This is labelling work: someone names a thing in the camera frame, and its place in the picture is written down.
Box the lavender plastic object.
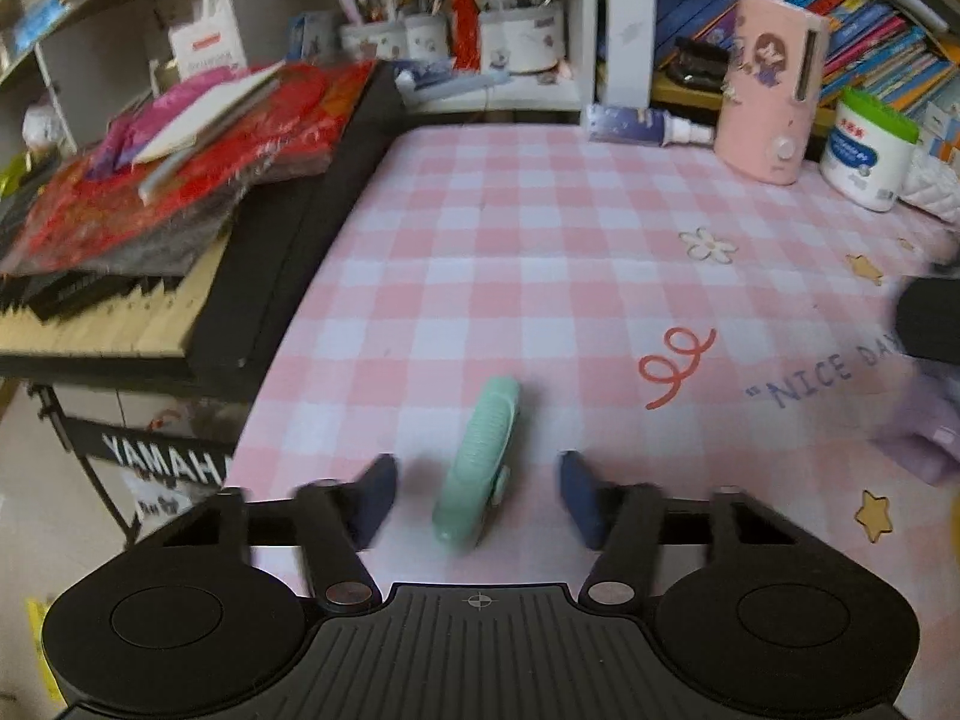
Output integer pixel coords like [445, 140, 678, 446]
[872, 379, 960, 487]

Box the mint green handheld fan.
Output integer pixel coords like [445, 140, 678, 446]
[430, 378, 523, 550]

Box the black stapler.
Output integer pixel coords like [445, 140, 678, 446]
[666, 36, 734, 89]

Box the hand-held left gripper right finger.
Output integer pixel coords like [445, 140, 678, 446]
[558, 450, 793, 611]

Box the row of colourful books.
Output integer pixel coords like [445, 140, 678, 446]
[654, 0, 960, 166]

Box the white cartoon pen cup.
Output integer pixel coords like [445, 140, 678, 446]
[403, 13, 453, 62]
[478, 4, 565, 77]
[340, 19, 407, 62]

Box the light blue tube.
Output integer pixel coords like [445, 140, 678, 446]
[395, 66, 512, 97]

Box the pink cartoon humidifier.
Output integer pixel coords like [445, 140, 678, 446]
[712, 0, 833, 188]

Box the black electric piano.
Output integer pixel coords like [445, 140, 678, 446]
[0, 60, 410, 392]

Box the blue spray bottle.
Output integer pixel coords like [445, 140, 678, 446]
[584, 104, 714, 149]

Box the white bookshelf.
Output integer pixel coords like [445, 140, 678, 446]
[0, 0, 960, 121]

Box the white quilted pouch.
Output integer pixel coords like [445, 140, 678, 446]
[898, 156, 960, 224]

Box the pile of red packets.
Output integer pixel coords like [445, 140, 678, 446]
[0, 60, 376, 280]

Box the red tassel ornament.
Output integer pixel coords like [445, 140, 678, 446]
[447, 0, 482, 74]

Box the white box red label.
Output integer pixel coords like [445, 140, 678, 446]
[166, 0, 250, 81]

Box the black piano stand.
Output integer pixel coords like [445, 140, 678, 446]
[21, 381, 252, 545]

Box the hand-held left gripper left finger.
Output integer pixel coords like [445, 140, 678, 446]
[161, 453, 399, 614]

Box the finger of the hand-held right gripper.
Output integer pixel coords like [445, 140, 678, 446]
[895, 275, 960, 366]

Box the white jar green lid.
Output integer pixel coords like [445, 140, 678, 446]
[818, 86, 920, 213]

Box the pink checked tablecloth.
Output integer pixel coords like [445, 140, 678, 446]
[225, 124, 960, 601]

